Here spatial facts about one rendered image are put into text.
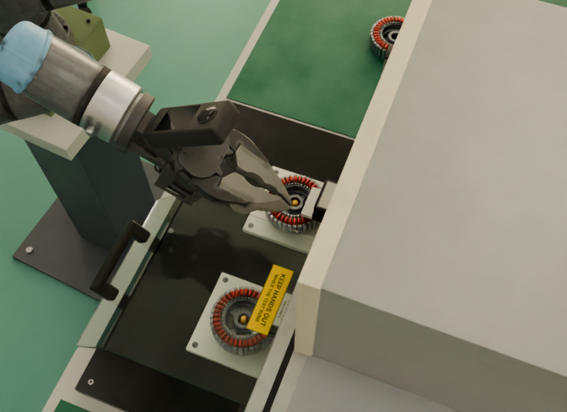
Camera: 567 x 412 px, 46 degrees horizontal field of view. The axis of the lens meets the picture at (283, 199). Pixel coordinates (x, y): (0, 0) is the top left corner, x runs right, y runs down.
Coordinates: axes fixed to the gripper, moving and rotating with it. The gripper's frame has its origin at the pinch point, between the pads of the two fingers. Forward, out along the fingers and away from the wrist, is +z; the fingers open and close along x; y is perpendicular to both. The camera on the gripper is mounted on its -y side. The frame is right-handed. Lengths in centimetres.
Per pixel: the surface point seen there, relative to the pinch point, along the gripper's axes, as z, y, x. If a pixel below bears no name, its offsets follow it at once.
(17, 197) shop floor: -46, 152, -33
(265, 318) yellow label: 6.7, 10.4, 10.5
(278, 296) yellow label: 7.1, 10.2, 7.1
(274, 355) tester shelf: 7.7, 4.4, 15.9
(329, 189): 13.5, 28.6, -21.8
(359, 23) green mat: 9, 44, -73
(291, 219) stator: 11.2, 35.4, -16.4
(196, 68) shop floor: -18, 139, -104
